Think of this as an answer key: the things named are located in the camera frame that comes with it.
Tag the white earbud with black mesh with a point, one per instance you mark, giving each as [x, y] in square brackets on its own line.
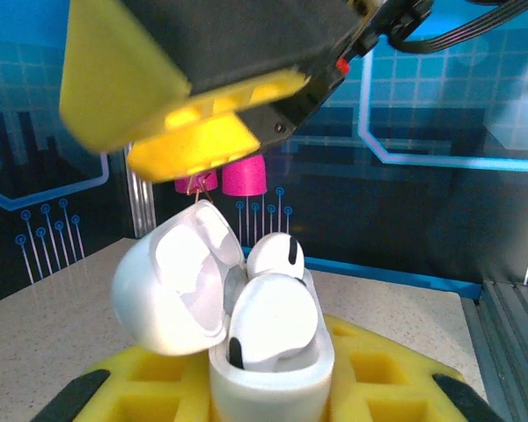
[273, 257]
[273, 321]

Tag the aluminium frame post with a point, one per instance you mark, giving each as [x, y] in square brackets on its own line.
[141, 198]

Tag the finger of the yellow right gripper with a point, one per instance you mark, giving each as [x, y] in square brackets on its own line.
[123, 79]
[193, 145]

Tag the pink wine glass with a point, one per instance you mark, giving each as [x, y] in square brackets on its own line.
[182, 184]
[245, 176]

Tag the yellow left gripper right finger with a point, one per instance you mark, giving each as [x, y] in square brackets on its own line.
[400, 395]

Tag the white square earbud case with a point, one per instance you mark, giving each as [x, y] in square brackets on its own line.
[171, 299]

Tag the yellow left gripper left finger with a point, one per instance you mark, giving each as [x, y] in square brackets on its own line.
[158, 395]

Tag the aluminium side frame rail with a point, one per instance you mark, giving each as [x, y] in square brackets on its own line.
[501, 351]

